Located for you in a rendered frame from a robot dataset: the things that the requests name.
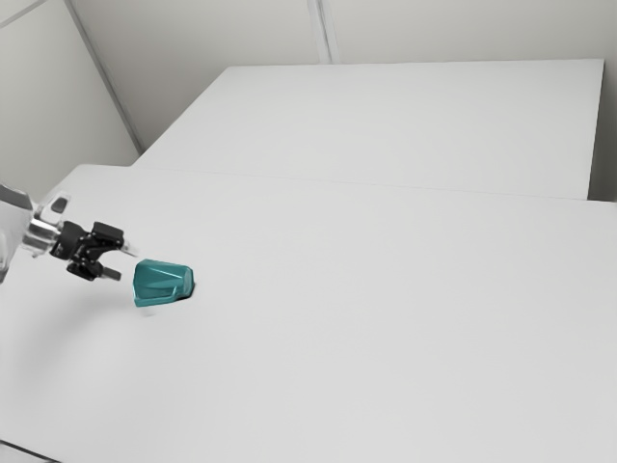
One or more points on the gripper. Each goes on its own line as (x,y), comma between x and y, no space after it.
(72,237)

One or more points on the teal faceted mug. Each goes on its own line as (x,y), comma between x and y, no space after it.
(161,282)

